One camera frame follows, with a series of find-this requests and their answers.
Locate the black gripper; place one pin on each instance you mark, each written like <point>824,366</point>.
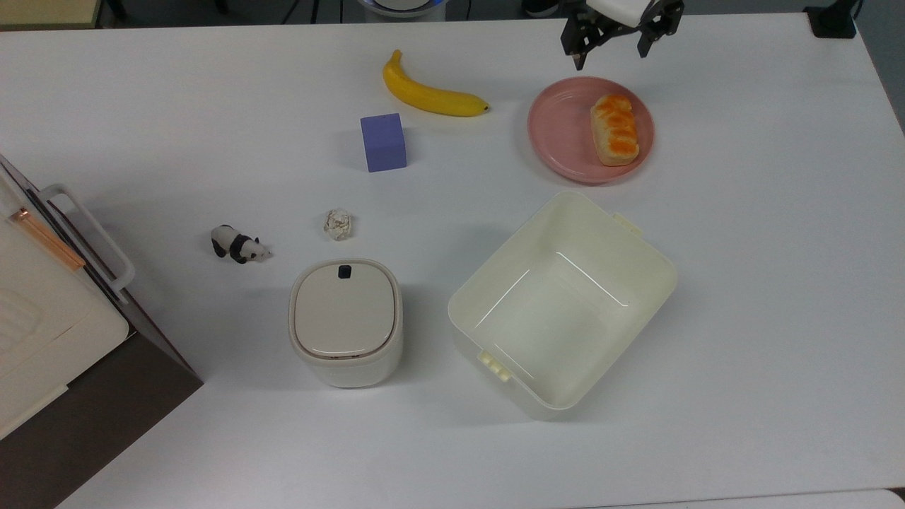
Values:
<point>581,10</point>

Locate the bread with orange topping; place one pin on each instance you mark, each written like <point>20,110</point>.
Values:
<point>615,134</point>

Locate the pink plate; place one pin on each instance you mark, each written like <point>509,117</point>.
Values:
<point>562,131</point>

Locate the yellow banana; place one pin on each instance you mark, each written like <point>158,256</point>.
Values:
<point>431,99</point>

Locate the black clamp block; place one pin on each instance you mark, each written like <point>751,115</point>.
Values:
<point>833,21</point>

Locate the purple cube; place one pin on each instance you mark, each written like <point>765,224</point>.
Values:
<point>384,145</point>

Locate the cream plastic basket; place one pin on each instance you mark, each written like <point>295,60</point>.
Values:
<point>558,318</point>

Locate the crumpled white paper ball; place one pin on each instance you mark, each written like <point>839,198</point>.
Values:
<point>338,225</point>

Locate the small beige trash can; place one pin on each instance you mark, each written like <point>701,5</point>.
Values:
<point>345,318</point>

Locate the panda toy figure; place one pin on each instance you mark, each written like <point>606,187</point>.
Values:
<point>237,246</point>

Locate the beige side table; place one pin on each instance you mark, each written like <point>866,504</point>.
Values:
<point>42,10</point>

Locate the orange strip on box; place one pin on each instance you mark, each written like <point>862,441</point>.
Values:
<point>46,239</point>

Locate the dark brown drawer box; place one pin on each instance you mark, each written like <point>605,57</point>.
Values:
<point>106,417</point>

